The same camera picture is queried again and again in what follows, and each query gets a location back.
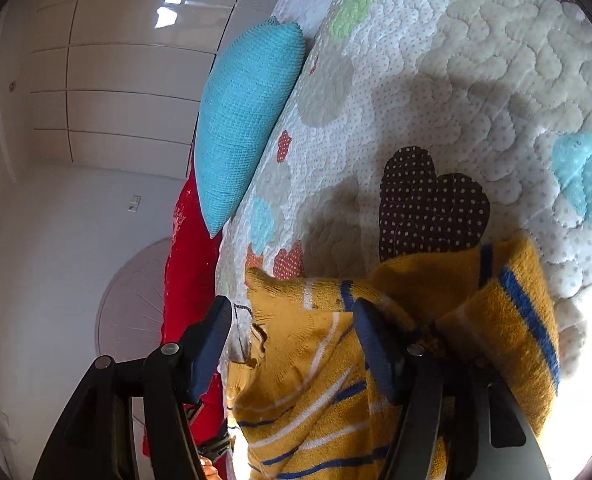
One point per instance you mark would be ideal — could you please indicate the patchwork quilted bedspread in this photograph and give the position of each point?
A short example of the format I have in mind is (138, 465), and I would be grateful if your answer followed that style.
(425, 85)

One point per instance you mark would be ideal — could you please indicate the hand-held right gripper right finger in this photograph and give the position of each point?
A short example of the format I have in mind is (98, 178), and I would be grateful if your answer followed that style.
(373, 345)

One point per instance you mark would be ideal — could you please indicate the round white headboard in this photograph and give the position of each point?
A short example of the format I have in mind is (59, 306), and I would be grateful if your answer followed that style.
(131, 300)

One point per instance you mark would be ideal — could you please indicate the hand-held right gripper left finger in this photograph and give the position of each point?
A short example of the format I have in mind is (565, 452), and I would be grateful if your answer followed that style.
(211, 345)

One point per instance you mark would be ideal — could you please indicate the red blanket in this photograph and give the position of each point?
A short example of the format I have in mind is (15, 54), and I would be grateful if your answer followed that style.
(191, 270)

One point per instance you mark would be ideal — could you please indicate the teal knit pillow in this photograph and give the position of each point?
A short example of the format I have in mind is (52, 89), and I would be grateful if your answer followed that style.
(246, 120)

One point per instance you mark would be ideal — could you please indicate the yellow striped knit sweater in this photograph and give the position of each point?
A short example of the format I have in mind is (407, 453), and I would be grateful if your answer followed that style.
(301, 370)

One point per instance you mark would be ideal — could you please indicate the white wall socket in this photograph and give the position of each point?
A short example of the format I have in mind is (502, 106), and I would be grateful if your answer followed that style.
(135, 203)

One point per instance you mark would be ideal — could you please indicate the glossy white wardrobe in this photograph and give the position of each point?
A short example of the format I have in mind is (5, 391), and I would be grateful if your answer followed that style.
(126, 60)

